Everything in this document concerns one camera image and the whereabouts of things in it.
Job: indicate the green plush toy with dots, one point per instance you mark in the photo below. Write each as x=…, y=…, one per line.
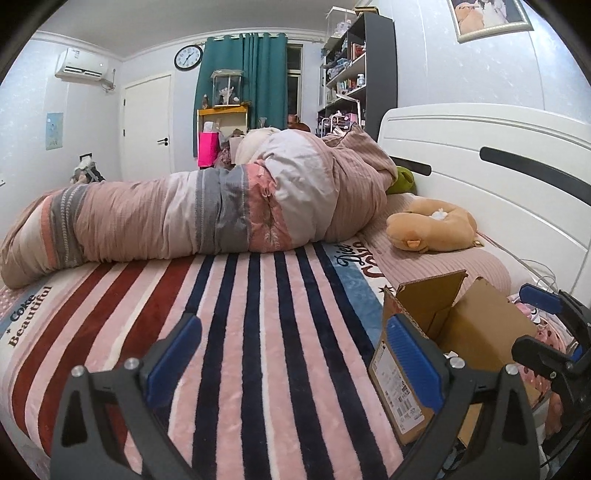
x=405, y=182

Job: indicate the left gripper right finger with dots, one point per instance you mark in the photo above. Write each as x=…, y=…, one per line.
x=503, y=444

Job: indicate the white door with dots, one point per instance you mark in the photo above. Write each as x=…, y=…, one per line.
x=145, y=147

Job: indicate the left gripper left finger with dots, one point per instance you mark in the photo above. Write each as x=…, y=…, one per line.
x=84, y=444

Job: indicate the yellow shelf cabinet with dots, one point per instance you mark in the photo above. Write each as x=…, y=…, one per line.
x=226, y=119

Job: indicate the white air conditioner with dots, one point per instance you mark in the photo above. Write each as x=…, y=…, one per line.
x=78, y=64

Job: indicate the pink ribbed pillow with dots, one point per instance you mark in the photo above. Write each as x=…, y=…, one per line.
x=402, y=267

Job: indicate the pink gift bag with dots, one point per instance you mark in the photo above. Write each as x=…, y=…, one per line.
x=207, y=149

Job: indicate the striped pink fleece blanket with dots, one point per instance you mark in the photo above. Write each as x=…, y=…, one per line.
x=278, y=388

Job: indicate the orange plush toy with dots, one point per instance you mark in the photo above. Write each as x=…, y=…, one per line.
x=430, y=225

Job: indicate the glass display case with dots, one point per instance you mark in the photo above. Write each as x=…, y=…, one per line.
x=226, y=87

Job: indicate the round wall clock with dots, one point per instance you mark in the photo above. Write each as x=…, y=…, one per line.
x=188, y=57

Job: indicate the teal curtain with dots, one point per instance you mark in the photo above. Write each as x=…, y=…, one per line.
x=262, y=58

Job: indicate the brown cardboard box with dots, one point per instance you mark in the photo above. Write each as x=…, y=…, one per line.
x=480, y=326

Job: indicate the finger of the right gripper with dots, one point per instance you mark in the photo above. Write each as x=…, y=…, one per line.
x=569, y=379
x=574, y=315

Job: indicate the white bed headboard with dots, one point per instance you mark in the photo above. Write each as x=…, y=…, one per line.
x=523, y=173

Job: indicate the rolled pink grey duvet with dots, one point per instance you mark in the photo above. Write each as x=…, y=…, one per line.
x=296, y=189

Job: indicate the framed wall picture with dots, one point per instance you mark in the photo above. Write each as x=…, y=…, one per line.
x=479, y=19

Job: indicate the blue wall poster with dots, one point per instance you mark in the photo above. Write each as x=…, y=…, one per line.
x=54, y=131

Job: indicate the black bookshelf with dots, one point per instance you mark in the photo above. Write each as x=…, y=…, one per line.
x=359, y=72

